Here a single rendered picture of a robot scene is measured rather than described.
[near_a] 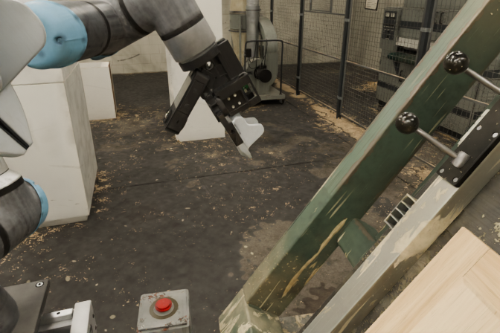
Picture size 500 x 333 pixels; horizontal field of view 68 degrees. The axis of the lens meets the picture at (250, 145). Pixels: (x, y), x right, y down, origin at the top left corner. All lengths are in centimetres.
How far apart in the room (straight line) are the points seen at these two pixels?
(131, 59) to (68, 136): 591
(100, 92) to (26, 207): 466
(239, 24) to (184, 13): 574
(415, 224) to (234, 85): 39
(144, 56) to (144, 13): 807
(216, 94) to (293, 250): 48
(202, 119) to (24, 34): 425
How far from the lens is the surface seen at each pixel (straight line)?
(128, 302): 240
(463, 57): 69
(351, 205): 92
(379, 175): 91
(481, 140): 70
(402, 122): 66
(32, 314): 92
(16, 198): 87
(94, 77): 546
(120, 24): 59
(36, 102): 283
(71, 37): 49
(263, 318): 102
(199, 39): 58
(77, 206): 310
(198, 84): 60
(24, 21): 19
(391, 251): 72
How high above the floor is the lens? 163
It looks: 22 degrees down
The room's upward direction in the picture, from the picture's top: straight up
